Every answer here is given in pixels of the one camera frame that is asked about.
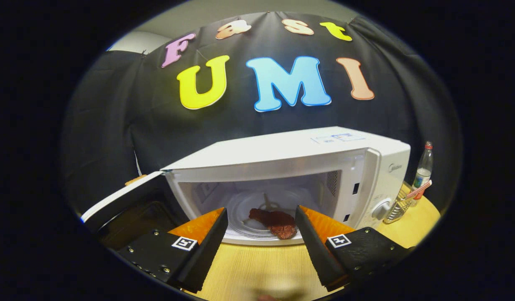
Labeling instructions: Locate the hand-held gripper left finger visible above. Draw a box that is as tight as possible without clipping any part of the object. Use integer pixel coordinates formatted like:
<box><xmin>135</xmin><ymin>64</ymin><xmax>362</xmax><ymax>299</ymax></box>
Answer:
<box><xmin>117</xmin><ymin>207</ymin><xmax>229</xmax><ymax>293</ymax></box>

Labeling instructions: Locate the black backdrop cloth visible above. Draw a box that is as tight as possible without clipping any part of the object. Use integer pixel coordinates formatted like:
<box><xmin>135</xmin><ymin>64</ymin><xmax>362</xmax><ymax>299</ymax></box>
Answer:
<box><xmin>61</xmin><ymin>12</ymin><xmax>463</xmax><ymax>218</ymax></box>

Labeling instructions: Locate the white toaster oven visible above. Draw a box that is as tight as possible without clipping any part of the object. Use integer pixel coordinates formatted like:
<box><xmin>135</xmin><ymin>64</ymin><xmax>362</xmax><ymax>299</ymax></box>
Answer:
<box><xmin>81</xmin><ymin>126</ymin><xmax>411</xmax><ymax>247</ymax></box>

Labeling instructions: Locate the glass turntable plate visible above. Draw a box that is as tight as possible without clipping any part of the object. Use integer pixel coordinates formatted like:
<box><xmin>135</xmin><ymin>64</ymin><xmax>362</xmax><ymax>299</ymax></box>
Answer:
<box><xmin>226</xmin><ymin>190</ymin><xmax>321</xmax><ymax>240</ymax></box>

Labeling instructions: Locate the red meat piece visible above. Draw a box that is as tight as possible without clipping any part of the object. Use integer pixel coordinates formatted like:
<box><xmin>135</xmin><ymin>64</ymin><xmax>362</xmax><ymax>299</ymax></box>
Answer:
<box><xmin>248</xmin><ymin>208</ymin><xmax>298</xmax><ymax>240</ymax></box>

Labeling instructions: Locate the metal wire basket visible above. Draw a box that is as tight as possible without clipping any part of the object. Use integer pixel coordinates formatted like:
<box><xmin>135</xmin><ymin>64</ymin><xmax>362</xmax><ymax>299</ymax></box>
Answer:
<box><xmin>383</xmin><ymin>188</ymin><xmax>413</xmax><ymax>224</ymax></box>

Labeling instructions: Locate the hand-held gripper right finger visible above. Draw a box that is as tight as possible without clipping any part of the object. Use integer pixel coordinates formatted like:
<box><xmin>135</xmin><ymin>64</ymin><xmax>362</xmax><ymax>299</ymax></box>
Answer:
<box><xmin>294</xmin><ymin>205</ymin><xmax>413</xmax><ymax>292</ymax></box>

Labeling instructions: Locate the clear plastic water bottle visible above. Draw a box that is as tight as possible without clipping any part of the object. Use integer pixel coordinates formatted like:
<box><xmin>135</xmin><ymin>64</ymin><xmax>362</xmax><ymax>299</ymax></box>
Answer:
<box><xmin>411</xmin><ymin>141</ymin><xmax>434</xmax><ymax>207</ymax></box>

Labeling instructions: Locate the red white striped straw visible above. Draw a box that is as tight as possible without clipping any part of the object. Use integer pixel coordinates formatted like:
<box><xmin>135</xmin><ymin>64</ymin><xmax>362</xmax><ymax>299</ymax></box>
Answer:
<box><xmin>404</xmin><ymin>180</ymin><xmax>433</xmax><ymax>200</ymax></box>

